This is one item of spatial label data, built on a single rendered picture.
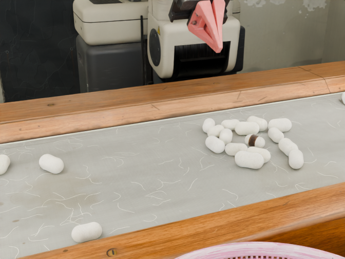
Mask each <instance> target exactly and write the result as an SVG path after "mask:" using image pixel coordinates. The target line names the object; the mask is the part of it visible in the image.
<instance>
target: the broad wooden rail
mask: <svg viewBox="0 0 345 259"><path fill-rule="evenodd" d="M341 92H345V61H338V62H330V63H321V64H313V65H305V66H297V67H289V68H281V69H272V70H264V71H256V72H248V73H240V74H234V75H226V76H218V77H210V78H202V79H193V80H185V81H177V82H169V83H161V84H152V85H144V86H136V87H128V88H121V89H112V90H103V91H95V92H87V93H82V94H73V95H65V96H57V97H49V98H40V99H32V100H24V101H16V102H8V103H0V144H4V143H11V142H18V141H25V140H31V139H38V138H45V137H52V136H58V135H65V134H72V133H78V132H85V131H91V130H99V129H103V128H109V127H116V126H123V125H130V124H136V123H143V122H149V121H156V120H163V119H170V118H176V117H183V116H190V115H196V114H203V113H210V112H217V111H221V110H227V109H234V108H241V107H248V106H254V105H261V104H268V103H274V102H281V101H288V100H295V99H301V98H308V97H314V96H321V95H328V94H335V93H341Z"/></svg>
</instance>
